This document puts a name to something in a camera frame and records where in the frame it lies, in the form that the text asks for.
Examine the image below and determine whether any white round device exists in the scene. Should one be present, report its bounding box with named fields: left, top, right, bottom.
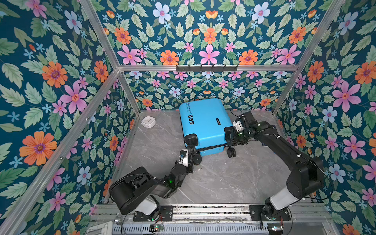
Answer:
left=141, top=116, right=156, bottom=129

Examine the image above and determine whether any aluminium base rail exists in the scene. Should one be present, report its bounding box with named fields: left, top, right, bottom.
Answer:
left=93, top=203, right=333, bottom=224

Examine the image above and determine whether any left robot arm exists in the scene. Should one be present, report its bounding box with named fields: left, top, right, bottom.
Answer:
left=109, top=149, right=202, bottom=215

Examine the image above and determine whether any blue suitcase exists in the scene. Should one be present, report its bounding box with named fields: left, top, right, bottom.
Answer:
left=179, top=99, right=237, bottom=165

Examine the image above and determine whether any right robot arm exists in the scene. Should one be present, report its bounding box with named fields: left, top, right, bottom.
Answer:
left=225, top=112, right=325, bottom=219

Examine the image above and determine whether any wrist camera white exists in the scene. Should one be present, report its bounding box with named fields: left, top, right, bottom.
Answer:
left=178, top=149, right=189, bottom=167
left=233, top=119, right=244, bottom=132

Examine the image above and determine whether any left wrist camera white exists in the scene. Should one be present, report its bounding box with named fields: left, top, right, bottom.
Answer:
left=178, top=149, right=189, bottom=167

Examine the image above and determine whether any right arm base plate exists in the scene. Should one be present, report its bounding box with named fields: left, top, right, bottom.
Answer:
left=249, top=205, right=291, bottom=221

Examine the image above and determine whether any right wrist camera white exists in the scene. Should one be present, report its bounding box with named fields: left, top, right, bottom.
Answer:
left=233, top=119, right=244, bottom=132

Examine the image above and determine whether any black coat hook rail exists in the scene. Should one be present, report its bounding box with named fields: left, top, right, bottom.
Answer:
left=175, top=65, right=238, bottom=72

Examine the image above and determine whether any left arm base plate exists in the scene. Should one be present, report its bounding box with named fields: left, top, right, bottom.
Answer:
left=133, top=206, right=174, bottom=222

